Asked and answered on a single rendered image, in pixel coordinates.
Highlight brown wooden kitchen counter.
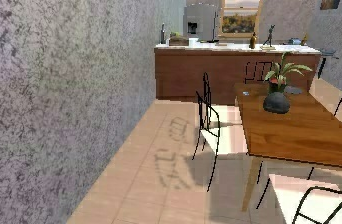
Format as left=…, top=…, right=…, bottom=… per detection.
left=154, top=42, right=323, bottom=105

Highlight brown box with green top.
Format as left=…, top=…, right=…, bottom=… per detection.
left=168, top=31, right=189, bottom=47

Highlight dark tall bottle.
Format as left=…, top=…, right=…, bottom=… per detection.
left=160, top=22, right=167, bottom=45

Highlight grey fridge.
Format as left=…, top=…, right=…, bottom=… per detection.
left=182, top=3, right=221, bottom=43

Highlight green plant in black pot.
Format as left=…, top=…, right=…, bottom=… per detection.
left=262, top=51, right=313, bottom=115

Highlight brown glass bottle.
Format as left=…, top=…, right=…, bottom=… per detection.
left=249, top=31, right=258, bottom=50

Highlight wooden framed window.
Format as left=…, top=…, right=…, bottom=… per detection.
left=217, top=0, right=263, bottom=39

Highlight dark figurine statue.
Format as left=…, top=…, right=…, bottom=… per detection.
left=260, top=24, right=277, bottom=51

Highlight brown wooden dining table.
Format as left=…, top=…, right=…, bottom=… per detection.
left=233, top=82, right=342, bottom=212

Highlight grey wall shelf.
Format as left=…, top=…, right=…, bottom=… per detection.
left=317, top=48, right=340, bottom=80

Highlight framed wall picture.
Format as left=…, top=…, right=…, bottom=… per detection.
left=319, top=0, right=341, bottom=11

